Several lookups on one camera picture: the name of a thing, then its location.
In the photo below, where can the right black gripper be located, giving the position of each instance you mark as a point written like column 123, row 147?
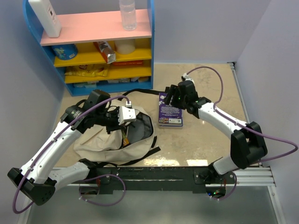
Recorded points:
column 174, row 91

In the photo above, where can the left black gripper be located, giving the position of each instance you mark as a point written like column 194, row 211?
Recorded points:
column 116, row 126

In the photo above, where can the purple cover book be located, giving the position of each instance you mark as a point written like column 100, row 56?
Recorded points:
column 168, row 116

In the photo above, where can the orange treehouse book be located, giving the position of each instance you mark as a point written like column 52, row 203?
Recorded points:
column 125, row 140

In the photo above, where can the beige canvas backpack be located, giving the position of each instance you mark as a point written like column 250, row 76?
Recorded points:
column 97, row 145

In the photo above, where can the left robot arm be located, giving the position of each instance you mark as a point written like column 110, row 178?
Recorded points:
column 35, row 179

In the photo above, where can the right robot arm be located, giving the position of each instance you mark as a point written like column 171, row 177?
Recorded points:
column 246, row 147

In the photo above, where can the yellow chips bag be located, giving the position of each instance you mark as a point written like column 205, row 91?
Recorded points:
column 88, row 70

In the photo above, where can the white small boxes row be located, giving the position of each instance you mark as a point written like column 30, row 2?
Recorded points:
column 93, row 84

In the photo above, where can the red flat box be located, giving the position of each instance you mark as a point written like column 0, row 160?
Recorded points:
column 128, row 63

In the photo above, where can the blue shelf unit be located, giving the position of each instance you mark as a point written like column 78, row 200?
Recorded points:
column 84, row 29

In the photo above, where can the orange silver snack packet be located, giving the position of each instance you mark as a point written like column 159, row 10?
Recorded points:
column 106, row 51

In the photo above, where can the white cylindrical container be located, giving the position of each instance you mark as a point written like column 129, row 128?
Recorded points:
column 125, row 46

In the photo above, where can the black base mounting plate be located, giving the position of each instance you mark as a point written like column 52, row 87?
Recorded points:
column 154, row 179

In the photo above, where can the blue round snack tub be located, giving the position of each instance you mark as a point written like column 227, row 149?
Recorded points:
column 65, row 51

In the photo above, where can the clear plastic water bottle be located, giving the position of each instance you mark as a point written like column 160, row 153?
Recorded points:
column 128, row 14

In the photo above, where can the white rectangular bottle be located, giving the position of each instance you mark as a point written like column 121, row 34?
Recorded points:
column 47, row 17

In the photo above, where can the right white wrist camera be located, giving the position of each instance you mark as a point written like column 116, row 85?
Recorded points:
column 186, row 77

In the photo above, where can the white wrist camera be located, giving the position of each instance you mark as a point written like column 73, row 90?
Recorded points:
column 186, row 77
column 126, row 115

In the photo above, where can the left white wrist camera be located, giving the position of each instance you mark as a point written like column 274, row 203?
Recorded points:
column 126, row 115

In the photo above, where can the aluminium frame rail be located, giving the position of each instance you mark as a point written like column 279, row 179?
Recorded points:
column 250, row 176

